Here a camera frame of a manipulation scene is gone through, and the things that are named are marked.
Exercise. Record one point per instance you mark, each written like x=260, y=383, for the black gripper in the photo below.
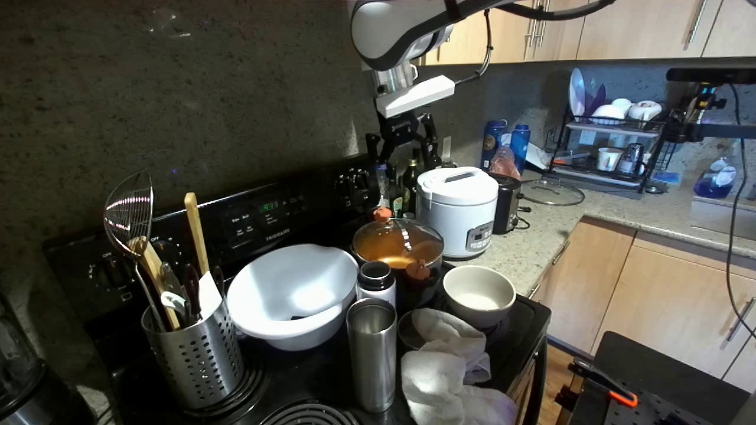
x=404, y=133

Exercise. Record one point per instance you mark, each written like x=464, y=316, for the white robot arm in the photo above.
x=385, y=27

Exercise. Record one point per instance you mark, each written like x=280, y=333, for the glass pot lid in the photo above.
x=392, y=248

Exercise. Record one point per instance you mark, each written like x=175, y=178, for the dark glass bottle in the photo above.
x=411, y=189

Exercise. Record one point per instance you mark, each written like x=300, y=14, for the blue bottle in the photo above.
x=521, y=143
x=493, y=143

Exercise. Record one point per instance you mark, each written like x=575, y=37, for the black canister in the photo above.
x=505, y=204

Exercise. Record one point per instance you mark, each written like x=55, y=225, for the glass pan lid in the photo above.
x=550, y=192

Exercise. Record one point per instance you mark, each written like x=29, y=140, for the black electric stove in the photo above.
x=260, y=215

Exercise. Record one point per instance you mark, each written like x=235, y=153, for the small white ceramic bowl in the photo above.
x=478, y=298

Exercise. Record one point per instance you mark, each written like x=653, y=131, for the large white bowl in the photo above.
x=290, y=291

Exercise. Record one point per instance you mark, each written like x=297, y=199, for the blue white plate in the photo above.
x=580, y=91

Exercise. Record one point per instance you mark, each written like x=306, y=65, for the black dish rack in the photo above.
x=604, y=131

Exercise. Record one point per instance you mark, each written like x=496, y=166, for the white dish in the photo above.
x=645, y=110
x=610, y=111

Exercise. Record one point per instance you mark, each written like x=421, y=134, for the steel tumbler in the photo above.
x=372, y=362

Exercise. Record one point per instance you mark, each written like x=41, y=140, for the white cloth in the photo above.
x=439, y=377

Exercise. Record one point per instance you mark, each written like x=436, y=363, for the wooden upper cabinets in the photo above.
x=629, y=30

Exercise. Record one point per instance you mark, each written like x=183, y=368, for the wooden spoon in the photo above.
x=156, y=272

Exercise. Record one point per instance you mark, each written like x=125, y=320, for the steel ladle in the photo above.
x=131, y=212

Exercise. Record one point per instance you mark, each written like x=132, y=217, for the black coil burner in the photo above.
x=307, y=413

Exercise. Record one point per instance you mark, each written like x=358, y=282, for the steel perforated utensil holder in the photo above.
x=192, y=362

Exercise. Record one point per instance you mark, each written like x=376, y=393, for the wooden base cabinets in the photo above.
x=668, y=298

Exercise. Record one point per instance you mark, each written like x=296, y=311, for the blue plastic item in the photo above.
x=717, y=180

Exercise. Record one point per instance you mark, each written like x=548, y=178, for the black work table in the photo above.
x=668, y=385

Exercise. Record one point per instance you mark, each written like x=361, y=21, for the black steel kitchen appliance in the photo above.
x=32, y=393

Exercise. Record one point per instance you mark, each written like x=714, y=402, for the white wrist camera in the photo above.
x=413, y=94

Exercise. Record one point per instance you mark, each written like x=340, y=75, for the black camera stand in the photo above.
x=710, y=75

